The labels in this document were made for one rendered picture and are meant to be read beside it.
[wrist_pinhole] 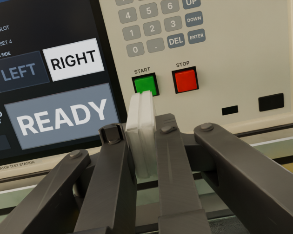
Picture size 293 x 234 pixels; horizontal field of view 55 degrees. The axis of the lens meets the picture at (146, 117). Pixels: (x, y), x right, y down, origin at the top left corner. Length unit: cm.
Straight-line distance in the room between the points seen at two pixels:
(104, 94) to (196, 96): 9
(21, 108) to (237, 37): 21
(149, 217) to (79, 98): 28
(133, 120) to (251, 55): 16
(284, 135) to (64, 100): 21
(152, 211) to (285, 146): 27
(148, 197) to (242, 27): 18
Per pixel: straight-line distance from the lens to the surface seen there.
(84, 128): 29
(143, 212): 49
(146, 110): 16
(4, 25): 29
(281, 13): 29
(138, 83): 26
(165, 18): 26
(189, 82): 27
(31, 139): 31
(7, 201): 32
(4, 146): 33
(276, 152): 29
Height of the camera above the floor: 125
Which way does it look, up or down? 20 degrees down
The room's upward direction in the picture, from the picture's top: 13 degrees counter-clockwise
